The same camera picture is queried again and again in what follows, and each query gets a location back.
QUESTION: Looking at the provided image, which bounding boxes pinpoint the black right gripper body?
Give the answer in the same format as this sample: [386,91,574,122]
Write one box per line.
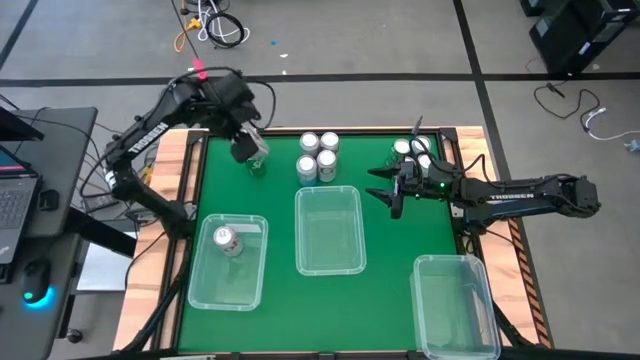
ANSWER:
[390,149,454,220]

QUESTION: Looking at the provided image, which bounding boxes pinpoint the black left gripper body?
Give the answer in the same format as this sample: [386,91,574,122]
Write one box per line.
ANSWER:
[219,99,261,164]

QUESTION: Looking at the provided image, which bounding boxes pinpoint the clear plastic bin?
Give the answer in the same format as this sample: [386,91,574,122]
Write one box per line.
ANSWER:
[409,253,503,360]
[187,213,270,313]
[293,185,368,277]

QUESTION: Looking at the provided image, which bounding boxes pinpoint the green table mat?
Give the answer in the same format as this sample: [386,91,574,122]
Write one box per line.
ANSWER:
[177,132,476,354]

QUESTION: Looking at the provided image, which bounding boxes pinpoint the black side desk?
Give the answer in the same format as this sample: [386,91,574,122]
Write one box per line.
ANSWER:
[0,105,139,360]

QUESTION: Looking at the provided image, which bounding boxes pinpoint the black computer tower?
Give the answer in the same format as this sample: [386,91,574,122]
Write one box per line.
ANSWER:
[528,0,614,77]

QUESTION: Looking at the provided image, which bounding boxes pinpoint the white sheet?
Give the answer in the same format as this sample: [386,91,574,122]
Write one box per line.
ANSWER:
[76,238,137,292]

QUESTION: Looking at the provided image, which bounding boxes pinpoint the small black desk device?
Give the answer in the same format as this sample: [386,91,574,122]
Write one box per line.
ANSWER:
[38,188,61,212]

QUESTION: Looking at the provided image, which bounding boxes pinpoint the black monitor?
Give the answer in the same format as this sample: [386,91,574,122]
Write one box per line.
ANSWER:
[0,106,45,143]

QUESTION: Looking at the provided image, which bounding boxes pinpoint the black laptop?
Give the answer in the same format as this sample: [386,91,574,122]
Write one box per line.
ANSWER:
[0,144,42,266]

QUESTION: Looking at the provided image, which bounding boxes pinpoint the black computer mouse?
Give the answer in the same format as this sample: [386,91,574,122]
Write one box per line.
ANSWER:
[20,258,57,312]

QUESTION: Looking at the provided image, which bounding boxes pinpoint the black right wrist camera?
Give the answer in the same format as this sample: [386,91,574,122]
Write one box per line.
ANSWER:
[401,169,425,197]

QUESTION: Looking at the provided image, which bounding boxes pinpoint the black table frame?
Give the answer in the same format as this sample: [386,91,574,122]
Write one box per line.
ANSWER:
[114,124,554,360]

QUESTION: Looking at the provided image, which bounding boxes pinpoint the black coiled cable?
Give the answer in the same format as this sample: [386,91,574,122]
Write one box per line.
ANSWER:
[203,10,246,50]

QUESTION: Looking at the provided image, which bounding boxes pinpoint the white floor cable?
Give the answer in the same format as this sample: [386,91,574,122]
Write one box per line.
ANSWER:
[196,0,251,45]

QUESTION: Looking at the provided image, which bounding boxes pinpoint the yellow floor cable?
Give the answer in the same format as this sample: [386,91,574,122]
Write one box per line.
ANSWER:
[173,16,204,54]

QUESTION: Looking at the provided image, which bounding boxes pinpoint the black floor cable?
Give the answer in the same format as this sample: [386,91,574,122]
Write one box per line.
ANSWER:
[532,81,601,121]

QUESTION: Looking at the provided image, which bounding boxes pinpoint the white cable with plug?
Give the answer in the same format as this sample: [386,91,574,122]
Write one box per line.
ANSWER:
[581,106,640,143]

